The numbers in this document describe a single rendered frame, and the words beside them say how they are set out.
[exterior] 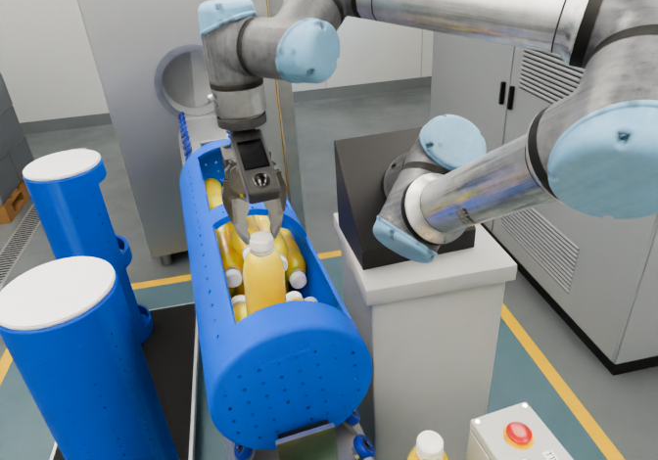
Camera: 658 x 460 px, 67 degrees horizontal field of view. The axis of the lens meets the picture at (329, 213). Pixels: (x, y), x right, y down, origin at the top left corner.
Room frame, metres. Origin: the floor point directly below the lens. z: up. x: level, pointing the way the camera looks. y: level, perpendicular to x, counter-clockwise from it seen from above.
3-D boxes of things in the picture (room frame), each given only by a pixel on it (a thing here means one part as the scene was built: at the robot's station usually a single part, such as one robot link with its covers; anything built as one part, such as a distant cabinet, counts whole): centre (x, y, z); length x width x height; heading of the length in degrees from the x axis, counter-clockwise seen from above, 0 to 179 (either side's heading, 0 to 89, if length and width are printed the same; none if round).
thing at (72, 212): (1.81, 1.02, 0.59); 0.28 x 0.28 x 0.88
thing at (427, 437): (0.47, -0.13, 1.09); 0.04 x 0.04 x 0.02
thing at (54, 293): (1.00, 0.69, 1.03); 0.28 x 0.28 x 0.01
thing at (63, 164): (1.81, 1.02, 1.03); 0.28 x 0.28 x 0.01
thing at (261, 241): (0.69, 0.11, 1.33); 0.04 x 0.04 x 0.02
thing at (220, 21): (0.70, 0.11, 1.64); 0.09 x 0.08 x 0.11; 54
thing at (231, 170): (0.71, 0.12, 1.48); 0.09 x 0.08 x 0.12; 16
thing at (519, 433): (0.47, -0.26, 1.11); 0.04 x 0.04 x 0.01
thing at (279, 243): (1.02, 0.15, 1.11); 0.19 x 0.07 x 0.07; 16
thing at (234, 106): (0.71, 0.12, 1.56); 0.08 x 0.08 x 0.05
